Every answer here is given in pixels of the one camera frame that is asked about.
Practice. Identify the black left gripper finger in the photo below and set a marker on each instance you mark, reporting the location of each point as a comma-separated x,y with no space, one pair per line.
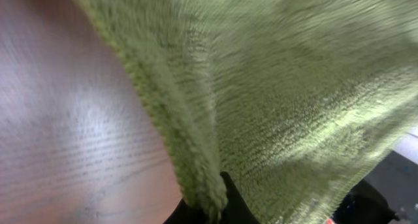
236,211

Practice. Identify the green cloth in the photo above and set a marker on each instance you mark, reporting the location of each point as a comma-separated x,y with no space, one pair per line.
297,100

